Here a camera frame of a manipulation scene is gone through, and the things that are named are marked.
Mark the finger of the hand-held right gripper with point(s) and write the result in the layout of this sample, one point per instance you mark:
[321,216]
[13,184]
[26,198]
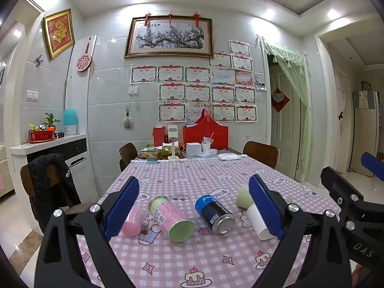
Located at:
[339,183]
[373,162]

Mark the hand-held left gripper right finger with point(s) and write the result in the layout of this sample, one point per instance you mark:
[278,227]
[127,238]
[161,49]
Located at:
[267,210]

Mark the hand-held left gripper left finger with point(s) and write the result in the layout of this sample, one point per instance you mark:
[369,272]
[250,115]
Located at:
[121,210]

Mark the pink cup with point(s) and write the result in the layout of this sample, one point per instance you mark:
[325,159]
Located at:
[135,220]

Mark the pale green cup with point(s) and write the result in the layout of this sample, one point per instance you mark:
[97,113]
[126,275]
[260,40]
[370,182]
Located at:
[243,199]

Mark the white cup with straws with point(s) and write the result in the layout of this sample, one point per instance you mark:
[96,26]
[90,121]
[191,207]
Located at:
[206,147]

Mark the person's right hand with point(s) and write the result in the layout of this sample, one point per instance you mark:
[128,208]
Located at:
[357,277]

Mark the white refrigerator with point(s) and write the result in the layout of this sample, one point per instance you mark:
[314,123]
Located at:
[364,132]

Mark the wooden chair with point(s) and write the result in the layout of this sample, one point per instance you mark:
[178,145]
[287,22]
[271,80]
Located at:
[261,154]
[25,180]
[123,165]
[128,152]

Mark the green and pink can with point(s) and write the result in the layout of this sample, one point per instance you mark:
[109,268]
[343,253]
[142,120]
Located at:
[169,216]

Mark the blue and black can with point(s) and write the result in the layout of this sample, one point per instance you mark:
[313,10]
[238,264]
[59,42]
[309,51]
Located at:
[213,213]

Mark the food container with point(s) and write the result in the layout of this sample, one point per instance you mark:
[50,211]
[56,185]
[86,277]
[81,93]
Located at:
[148,153]

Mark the white folded packet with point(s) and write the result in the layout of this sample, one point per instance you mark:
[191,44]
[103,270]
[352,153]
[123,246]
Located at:
[228,157]

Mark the white door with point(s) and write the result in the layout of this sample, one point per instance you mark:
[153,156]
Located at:
[285,132]

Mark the pink checked tablecloth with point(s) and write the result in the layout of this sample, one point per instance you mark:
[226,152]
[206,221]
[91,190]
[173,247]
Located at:
[192,180]

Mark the black padded jacket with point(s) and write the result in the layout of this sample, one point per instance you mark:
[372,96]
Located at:
[45,186]

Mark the small red gift bag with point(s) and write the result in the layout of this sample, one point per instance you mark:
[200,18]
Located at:
[158,136]

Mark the large red gift bag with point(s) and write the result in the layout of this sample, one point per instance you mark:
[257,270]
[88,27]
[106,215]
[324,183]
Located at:
[219,138]

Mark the white hanging mitt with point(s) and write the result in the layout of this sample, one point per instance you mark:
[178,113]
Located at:
[128,123]

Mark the white desk lamp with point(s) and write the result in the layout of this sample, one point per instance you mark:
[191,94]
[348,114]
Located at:
[173,132]

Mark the white box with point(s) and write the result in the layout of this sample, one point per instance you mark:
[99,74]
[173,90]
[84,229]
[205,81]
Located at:
[193,149]

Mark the red diamond door decoration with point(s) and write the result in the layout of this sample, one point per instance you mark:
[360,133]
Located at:
[280,99]

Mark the teal humidifier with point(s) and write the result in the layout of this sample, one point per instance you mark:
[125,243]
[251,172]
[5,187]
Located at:
[70,121]

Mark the white side cabinet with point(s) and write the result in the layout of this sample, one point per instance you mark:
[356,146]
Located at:
[39,149]

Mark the red tray with items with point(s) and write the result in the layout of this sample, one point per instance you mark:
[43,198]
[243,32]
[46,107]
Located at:
[40,137]

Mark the small potted plant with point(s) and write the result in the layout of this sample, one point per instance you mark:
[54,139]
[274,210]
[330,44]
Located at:
[50,120]

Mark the green lace curtain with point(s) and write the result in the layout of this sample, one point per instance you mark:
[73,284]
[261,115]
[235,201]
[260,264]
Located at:
[300,75]

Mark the beige sofa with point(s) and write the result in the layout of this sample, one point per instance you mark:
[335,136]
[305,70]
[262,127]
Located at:
[3,171]

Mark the pink paddle ornament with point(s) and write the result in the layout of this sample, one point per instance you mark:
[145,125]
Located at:
[84,62]

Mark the framed blossom painting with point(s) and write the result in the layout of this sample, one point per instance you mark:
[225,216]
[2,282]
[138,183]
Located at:
[171,36]

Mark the gold framed red picture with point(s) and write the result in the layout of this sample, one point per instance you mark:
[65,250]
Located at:
[58,33]

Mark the red knot ornament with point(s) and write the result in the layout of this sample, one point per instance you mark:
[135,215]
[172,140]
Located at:
[148,18]
[171,17]
[196,18]

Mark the small wall photo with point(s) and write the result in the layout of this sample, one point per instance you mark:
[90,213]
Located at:
[261,86]

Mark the group of wall certificates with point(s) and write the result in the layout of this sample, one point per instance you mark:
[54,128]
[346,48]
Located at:
[198,93]

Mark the butterfly wall decal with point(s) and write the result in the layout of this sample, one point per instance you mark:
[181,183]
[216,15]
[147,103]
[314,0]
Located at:
[39,60]

